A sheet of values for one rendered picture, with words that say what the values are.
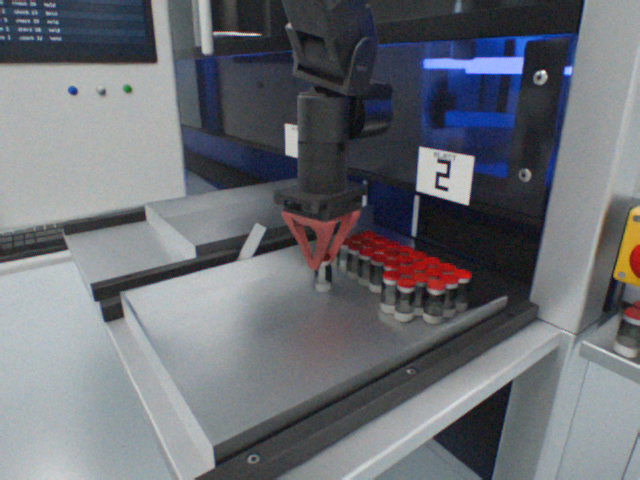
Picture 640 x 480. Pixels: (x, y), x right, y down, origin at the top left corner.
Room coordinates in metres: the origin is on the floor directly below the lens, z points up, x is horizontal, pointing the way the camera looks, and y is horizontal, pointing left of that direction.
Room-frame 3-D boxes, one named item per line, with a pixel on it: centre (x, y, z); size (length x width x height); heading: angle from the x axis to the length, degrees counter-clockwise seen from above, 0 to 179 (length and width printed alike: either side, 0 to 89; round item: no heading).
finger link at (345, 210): (0.49, 0.00, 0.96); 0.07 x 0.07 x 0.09; 51
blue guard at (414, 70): (1.22, 0.33, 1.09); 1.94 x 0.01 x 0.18; 36
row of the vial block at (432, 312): (0.48, -0.08, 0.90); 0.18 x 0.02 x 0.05; 36
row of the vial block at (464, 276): (0.51, -0.12, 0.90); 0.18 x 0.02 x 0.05; 36
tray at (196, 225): (0.76, 0.12, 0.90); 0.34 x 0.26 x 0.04; 126
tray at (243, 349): (0.41, 0.01, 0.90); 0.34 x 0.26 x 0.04; 126
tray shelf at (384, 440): (0.58, 0.07, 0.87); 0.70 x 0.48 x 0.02; 36
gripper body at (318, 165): (0.49, 0.00, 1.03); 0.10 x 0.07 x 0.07; 141
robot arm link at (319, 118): (0.49, -0.01, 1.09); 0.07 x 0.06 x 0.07; 137
